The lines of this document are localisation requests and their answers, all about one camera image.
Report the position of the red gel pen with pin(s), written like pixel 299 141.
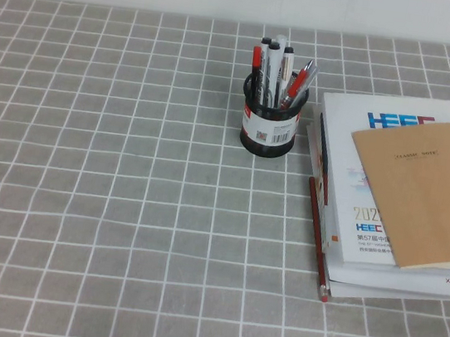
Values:
pixel 297 85

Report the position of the black mesh pen holder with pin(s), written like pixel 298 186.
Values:
pixel 266 141

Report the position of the colourful cover book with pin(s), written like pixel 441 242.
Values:
pixel 323 161

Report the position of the black cap white marker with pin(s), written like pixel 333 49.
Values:
pixel 270 70
pixel 264 56

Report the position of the black cap brown label marker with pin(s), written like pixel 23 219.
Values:
pixel 285 70

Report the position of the red cap marker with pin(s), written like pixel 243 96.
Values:
pixel 256 57

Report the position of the grey checked tablecloth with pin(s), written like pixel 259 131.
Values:
pixel 101 184

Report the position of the red pencil with eraser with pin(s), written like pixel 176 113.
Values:
pixel 319 255

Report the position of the grey cap marker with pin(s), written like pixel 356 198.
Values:
pixel 279 40

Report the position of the white paper folder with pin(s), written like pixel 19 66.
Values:
pixel 358 293

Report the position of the tan classic note notebook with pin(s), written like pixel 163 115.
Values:
pixel 423 192

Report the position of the white AgileX brochure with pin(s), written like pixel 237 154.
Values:
pixel 402 279

